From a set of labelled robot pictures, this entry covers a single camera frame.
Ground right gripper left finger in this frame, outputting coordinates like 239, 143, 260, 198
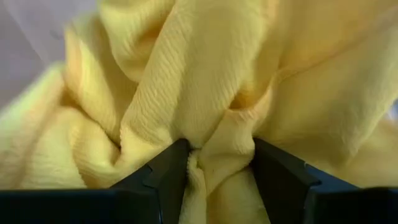
0, 138, 192, 224

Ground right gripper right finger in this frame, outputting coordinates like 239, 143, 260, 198
251, 138, 398, 224

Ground yellow microfiber towel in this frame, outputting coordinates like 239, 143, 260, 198
248, 0, 398, 189
0, 0, 175, 190
119, 0, 280, 224

